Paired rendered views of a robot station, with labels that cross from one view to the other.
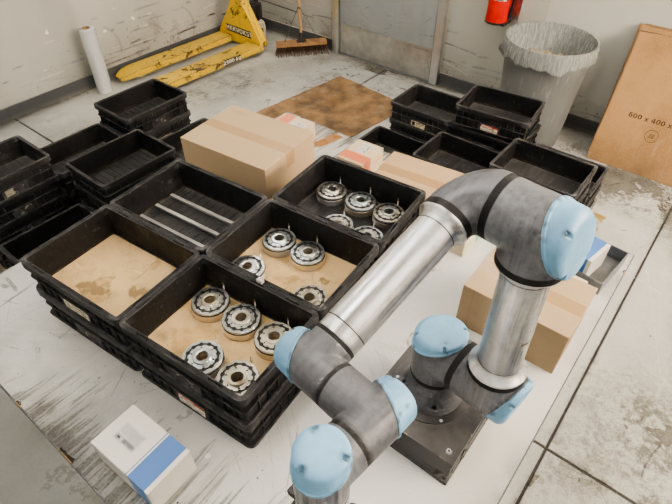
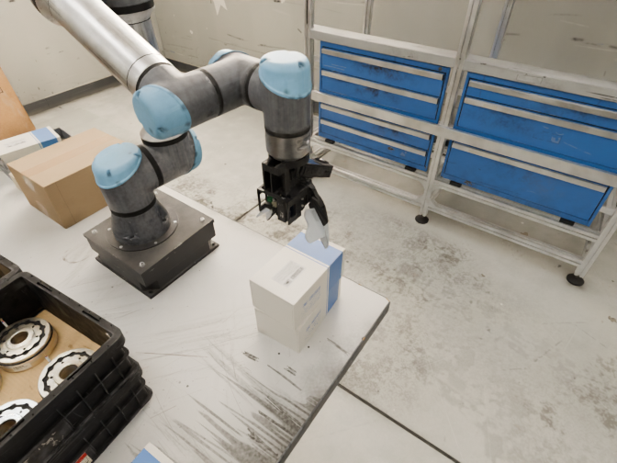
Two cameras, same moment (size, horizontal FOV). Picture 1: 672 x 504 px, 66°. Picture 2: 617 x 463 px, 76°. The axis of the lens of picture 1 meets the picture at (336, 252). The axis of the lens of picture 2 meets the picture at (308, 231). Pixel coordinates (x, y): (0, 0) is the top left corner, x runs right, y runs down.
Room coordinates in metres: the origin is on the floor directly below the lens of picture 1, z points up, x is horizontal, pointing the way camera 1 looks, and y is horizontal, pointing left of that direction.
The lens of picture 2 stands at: (0.29, 0.61, 1.51)
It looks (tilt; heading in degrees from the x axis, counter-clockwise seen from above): 41 degrees down; 267
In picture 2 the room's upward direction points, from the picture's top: straight up
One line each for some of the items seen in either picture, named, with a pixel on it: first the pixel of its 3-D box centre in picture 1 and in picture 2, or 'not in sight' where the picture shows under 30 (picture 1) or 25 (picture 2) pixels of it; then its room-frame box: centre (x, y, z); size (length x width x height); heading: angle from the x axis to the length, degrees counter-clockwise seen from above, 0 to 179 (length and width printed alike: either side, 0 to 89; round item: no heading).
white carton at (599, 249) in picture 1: (568, 247); (31, 150); (1.28, -0.77, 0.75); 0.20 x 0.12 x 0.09; 41
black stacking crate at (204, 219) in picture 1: (192, 216); not in sight; (1.29, 0.46, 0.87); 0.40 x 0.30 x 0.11; 57
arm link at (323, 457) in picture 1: (323, 468); (285, 93); (0.29, 0.01, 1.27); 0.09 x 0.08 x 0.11; 134
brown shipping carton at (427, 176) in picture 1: (416, 196); not in sight; (1.51, -0.29, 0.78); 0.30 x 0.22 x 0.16; 59
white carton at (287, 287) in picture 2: not in sight; (299, 276); (0.28, 0.00, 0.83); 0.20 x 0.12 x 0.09; 52
